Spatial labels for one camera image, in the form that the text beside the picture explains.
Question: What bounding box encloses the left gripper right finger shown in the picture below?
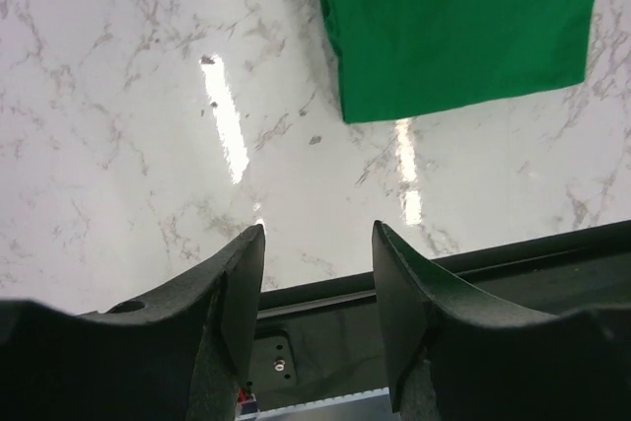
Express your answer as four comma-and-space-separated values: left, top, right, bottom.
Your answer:
373, 222, 630, 420

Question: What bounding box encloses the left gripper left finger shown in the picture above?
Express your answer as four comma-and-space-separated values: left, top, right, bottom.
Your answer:
1, 225, 265, 420

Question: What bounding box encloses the green t shirt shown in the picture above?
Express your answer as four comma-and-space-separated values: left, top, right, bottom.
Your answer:
320, 0, 595, 123

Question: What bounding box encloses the white slotted cable duct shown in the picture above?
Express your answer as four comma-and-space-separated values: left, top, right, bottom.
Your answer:
236, 388, 400, 421

